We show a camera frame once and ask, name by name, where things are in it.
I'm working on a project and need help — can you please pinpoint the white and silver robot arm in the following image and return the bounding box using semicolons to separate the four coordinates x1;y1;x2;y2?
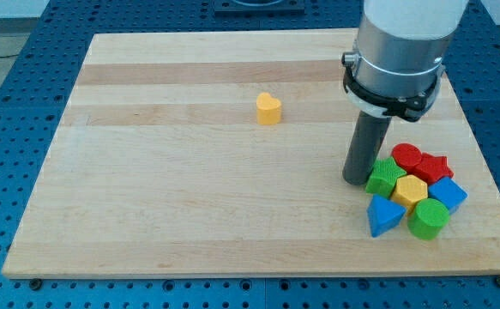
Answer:
341;0;468;122

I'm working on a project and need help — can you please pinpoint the yellow heart block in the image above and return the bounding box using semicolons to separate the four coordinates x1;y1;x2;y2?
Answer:
256;92;282;125

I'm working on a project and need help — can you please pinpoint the light wooden board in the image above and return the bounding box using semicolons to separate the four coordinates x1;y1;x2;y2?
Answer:
2;29;500;279

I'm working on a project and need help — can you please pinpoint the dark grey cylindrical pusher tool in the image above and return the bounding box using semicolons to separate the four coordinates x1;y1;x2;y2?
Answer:
342;112;391;185

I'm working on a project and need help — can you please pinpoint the green star block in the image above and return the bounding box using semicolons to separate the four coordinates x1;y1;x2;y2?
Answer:
364;156;407;199

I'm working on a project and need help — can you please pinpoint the blue triangle block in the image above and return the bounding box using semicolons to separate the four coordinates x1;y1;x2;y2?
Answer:
367;195;407;238

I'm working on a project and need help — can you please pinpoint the red cylinder block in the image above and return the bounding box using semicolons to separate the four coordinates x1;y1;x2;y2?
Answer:
391;143;422;173

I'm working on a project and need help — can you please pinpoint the yellow hexagon block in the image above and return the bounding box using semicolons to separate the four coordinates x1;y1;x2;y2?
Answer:
390;175;428;215

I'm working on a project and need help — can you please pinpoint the red star block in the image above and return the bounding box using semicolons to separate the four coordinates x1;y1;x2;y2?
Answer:
412;153;454;185

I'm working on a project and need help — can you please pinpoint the green cylinder block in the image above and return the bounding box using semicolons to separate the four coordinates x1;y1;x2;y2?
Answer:
407;198;450;240

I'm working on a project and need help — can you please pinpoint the blue cube block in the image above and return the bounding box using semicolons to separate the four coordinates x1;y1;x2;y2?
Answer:
428;177;468;215

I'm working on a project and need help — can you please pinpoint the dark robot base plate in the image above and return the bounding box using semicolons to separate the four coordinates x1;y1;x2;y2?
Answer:
212;0;305;15

